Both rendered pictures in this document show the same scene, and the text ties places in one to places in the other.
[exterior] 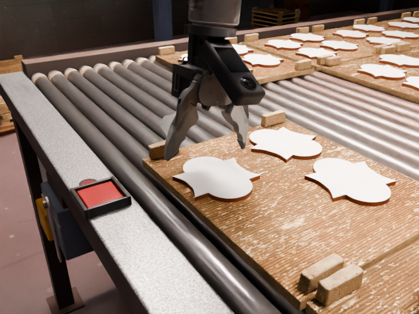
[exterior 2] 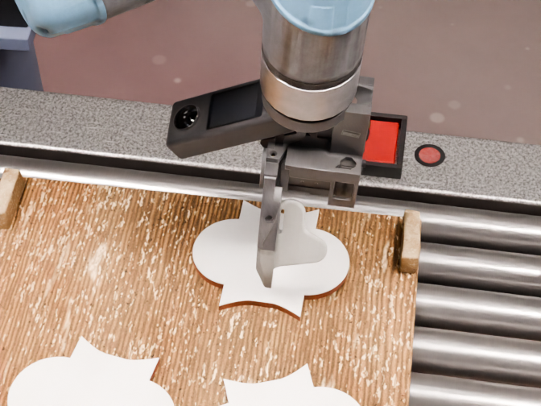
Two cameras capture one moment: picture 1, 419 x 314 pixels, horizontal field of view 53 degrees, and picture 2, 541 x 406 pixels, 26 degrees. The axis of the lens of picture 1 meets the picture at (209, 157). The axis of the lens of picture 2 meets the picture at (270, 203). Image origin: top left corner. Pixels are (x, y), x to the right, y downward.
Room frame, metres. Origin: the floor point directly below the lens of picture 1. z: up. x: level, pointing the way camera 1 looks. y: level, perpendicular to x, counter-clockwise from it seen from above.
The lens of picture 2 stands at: (1.04, -0.51, 1.81)
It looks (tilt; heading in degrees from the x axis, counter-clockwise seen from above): 50 degrees down; 131
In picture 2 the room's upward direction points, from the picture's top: straight up
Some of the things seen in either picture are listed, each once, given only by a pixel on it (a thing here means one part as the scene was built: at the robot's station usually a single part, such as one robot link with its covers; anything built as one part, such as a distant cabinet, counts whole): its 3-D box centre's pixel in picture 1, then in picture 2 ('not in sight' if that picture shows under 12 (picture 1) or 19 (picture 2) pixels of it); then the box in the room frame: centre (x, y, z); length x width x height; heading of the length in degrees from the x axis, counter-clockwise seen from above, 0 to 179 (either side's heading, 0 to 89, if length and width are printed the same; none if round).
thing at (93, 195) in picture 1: (100, 197); (367, 143); (0.57, 0.18, 0.92); 0.06 x 0.06 x 0.01; 33
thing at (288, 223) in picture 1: (288, 183); (180, 349); (0.60, -0.13, 0.93); 0.41 x 0.35 x 0.02; 34
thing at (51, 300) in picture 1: (45, 215); not in sight; (1.21, 0.58, 0.43); 0.12 x 0.12 x 0.85; 33
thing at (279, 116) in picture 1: (273, 118); not in sight; (0.84, -0.14, 0.95); 0.06 x 0.02 x 0.03; 124
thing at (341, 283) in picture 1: (339, 284); not in sight; (0.35, -0.15, 0.95); 0.06 x 0.02 x 0.03; 122
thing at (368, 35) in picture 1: (375, 34); not in sight; (1.76, -0.69, 0.94); 0.41 x 0.35 x 0.04; 33
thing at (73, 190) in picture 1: (100, 196); (367, 142); (0.57, 0.18, 0.92); 0.08 x 0.08 x 0.02; 33
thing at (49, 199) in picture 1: (73, 216); not in sight; (0.74, 0.29, 0.77); 0.14 x 0.11 x 0.18; 33
